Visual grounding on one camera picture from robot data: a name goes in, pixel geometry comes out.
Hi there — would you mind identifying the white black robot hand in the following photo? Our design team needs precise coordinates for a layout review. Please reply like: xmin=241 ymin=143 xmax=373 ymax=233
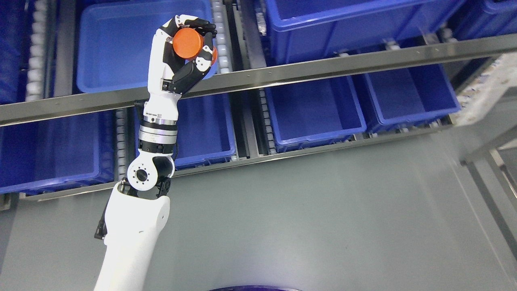
xmin=143 ymin=14 xmax=217 ymax=125

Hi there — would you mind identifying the orange cylindrical capacitor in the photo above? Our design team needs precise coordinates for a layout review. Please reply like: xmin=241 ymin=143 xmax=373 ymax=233
xmin=172 ymin=28 xmax=204 ymax=66

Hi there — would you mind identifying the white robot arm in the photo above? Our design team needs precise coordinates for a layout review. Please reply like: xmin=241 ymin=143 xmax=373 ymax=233
xmin=94 ymin=117 xmax=178 ymax=291

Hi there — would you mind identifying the shallow blue tray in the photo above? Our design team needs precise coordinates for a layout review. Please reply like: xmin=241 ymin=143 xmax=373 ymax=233
xmin=76 ymin=0 xmax=213 ymax=93

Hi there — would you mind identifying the blue bin lower centre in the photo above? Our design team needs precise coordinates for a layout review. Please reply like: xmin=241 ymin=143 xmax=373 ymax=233
xmin=174 ymin=94 xmax=236 ymax=170

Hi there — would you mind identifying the white roller track centre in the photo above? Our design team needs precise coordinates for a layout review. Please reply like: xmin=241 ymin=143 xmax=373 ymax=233
xmin=210 ymin=0 xmax=233 ymax=74

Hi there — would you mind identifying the white roller track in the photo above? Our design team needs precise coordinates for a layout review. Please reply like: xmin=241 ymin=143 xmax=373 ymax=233
xmin=210 ymin=0 xmax=233 ymax=74
xmin=25 ymin=0 xmax=49 ymax=101

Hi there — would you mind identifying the blue bin lower left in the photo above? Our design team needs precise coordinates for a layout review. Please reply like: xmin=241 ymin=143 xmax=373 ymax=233
xmin=0 ymin=111 xmax=115 ymax=196

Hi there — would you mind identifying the white roller track left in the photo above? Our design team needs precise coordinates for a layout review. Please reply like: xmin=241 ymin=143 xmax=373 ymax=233
xmin=25 ymin=0 xmax=49 ymax=101

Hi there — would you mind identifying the large blue bin right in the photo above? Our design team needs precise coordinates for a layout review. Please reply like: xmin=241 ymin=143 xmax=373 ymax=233
xmin=265 ymin=0 xmax=463 ymax=65

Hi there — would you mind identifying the blue bin lower right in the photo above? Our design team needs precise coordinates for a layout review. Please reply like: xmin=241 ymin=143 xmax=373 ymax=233
xmin=265 ymin=77 xmax=367 ymax=153

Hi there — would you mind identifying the blue bin upper left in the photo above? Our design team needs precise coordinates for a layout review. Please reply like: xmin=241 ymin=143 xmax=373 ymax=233
xmin=0 ymin=0 xmax=30 ymax=105

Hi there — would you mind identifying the blue bin far right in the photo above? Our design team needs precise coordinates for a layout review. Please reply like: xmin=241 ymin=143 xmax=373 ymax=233
xmin=353 ymin=64 xmax=460 ymax=133

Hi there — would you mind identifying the metal shelf front rail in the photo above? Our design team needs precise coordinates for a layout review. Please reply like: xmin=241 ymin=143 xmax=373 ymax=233
xmin=0 ymin=34 xmax=517 ymax=127

